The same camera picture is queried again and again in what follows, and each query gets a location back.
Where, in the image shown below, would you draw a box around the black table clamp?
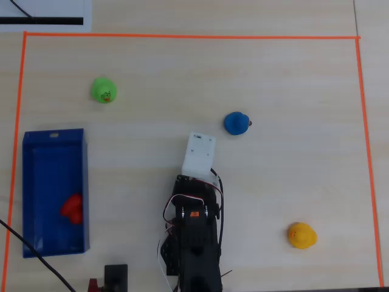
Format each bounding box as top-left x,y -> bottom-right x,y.
104,263 -> 129,292

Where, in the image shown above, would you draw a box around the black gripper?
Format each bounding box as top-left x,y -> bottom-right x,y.
171,173 -> 221,220

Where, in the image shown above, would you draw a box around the blue rubber duck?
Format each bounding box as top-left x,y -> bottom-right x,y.
224,111 -> 253,136

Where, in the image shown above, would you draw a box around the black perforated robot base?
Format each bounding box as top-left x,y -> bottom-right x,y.
159,235 -> 183,276

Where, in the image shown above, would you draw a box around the thick black cable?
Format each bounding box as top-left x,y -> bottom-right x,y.
0,218 -> 77,292

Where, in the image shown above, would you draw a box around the orange tape boundary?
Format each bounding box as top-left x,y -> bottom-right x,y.
1,31 -> 385,292

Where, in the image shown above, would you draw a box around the black camera cable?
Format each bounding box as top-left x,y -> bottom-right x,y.
210,167 -> 225,269

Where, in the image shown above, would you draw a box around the white camera housing box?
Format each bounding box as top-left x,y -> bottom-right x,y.
181,131 -> 218,184

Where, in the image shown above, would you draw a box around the black strip on board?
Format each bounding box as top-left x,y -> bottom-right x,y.
0,17 -> 84,26

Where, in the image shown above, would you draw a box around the white board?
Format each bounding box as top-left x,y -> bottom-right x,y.
0,0 -> 92,33

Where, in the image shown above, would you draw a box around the blue plastic box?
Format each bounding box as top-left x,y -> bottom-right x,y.
21,128 -> 91,259

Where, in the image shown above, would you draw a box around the red white servo wires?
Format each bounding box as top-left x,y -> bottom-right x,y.
157,194 -> 206,292

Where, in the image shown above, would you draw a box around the thin black cable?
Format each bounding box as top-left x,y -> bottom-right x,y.
10,0 -> 36,19

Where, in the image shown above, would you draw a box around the red rubber duck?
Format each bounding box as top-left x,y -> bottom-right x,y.
60,193 -> 84,225

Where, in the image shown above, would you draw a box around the green rubber duck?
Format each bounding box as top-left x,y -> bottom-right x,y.
91,77 -> 118,105

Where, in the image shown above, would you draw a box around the yellow rubber duck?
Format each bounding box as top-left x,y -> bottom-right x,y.
287,222 -> 318,250

